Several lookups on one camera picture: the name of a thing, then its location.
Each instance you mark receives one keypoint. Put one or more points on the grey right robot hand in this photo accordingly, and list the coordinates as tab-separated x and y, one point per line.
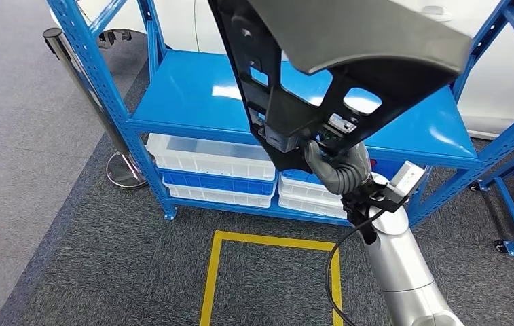
316	159

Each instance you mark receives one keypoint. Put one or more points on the black plastic car trim part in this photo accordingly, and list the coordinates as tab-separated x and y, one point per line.
373	40

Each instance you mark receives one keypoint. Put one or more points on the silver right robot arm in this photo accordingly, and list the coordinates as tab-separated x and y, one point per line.
396	265

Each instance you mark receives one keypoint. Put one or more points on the blue metal shelf rack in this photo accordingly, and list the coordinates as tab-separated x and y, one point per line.
193	90

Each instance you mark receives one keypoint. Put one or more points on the large white plastic crate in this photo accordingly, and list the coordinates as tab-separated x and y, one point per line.
211	157

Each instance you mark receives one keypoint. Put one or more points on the white car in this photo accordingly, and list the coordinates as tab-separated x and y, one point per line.
499	81

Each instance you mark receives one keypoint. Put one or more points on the chrome stanchion post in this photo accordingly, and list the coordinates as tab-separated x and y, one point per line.
85	85

